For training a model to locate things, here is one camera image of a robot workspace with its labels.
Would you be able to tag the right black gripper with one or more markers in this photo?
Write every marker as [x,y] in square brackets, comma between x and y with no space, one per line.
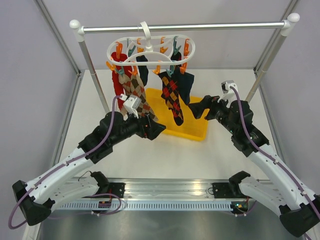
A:
[207,102]

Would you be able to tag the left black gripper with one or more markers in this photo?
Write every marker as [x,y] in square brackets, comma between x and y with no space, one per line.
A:
[151,132]

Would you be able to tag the dark argyle sock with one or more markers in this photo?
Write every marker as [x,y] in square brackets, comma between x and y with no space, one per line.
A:
[170,93]

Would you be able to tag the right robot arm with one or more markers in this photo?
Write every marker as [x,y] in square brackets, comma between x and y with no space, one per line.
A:
[297,206]

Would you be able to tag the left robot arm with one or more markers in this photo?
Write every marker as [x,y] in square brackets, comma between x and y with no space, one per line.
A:
[39,197]

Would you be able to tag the yellow plastic tray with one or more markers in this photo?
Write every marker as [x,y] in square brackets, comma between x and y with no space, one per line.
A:
[191,128]

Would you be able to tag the brown argyle sock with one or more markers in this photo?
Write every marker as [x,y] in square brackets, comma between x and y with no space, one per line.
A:
[138,90]

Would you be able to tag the beige argyle sock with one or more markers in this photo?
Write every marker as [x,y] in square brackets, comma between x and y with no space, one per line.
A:
[124,86]

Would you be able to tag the black sock at rear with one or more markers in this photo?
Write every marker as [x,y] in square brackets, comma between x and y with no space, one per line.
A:
[176,56]

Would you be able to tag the small navy sock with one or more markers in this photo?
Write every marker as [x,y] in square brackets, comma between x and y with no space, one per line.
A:
[143,70]

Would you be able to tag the red sock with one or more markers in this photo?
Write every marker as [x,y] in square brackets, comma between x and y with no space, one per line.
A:
[127,70]

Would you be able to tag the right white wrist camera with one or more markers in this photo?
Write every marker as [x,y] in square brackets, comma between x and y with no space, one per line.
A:
[228,88]

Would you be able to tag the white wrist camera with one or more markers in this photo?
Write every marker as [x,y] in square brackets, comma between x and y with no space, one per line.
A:
[228,88]
[130,105]

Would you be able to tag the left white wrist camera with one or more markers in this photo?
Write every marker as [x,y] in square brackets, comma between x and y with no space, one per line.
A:
[130,105]

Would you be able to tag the white sock hanger frame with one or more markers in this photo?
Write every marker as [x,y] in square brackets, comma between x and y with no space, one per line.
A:
[158,49]

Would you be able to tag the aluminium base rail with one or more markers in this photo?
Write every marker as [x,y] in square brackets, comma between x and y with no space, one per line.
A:
[148,189]

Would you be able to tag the white slotted cable duct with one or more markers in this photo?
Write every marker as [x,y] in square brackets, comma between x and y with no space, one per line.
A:
[139,205]

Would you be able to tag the silver clothes rail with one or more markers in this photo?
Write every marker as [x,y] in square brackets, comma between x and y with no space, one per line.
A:
[285,27]

